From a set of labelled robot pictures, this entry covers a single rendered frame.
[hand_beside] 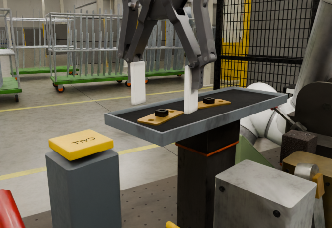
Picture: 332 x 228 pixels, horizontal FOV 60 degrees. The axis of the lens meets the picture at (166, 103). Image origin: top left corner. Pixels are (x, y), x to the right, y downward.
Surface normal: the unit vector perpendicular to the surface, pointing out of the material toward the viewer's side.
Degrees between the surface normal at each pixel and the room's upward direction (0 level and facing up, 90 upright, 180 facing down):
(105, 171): 90
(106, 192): 90
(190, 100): 90
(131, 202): 0
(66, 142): 0
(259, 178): 0
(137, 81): 90
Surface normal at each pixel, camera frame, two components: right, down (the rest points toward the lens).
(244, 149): 0.56, 0.19
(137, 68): 0.84, 0.12
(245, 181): 0.00, -0.97
